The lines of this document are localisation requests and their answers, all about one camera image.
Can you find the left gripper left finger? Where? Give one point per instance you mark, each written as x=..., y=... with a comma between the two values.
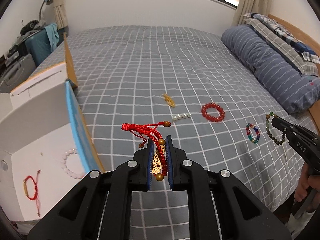
x=151, y=149

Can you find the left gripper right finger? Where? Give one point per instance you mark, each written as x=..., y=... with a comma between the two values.
x=168, y=148

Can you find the white pearl earring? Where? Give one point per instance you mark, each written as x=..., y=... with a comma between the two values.
x=181, y=116

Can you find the right hand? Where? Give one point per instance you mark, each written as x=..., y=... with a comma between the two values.
x=305, y=181

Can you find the blue striped pillow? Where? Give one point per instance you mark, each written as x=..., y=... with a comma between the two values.
x=295, y=92

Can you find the yellow bead earring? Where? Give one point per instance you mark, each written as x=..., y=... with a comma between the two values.
x=170, y=102

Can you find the grey checked folded quilt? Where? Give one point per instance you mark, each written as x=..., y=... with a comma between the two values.
x=280, y=39

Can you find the grey checked bed sheet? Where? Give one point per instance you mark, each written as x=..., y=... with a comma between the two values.
x=200, y=136

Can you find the wooden headboard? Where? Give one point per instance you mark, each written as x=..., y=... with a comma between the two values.
x=309, y=50

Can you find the white cardboard box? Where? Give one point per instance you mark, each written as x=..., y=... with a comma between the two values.
x=46, y=147

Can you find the light blue cloth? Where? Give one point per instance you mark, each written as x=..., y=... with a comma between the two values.
x=53, y=35

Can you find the grey suitcase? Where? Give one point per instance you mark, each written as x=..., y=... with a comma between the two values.
x=17, y=73

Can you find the teal suitcase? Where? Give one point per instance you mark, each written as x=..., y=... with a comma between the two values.
x=38, y=46

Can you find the beige curtain left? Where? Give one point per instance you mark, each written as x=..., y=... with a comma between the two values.
x=60, y=13

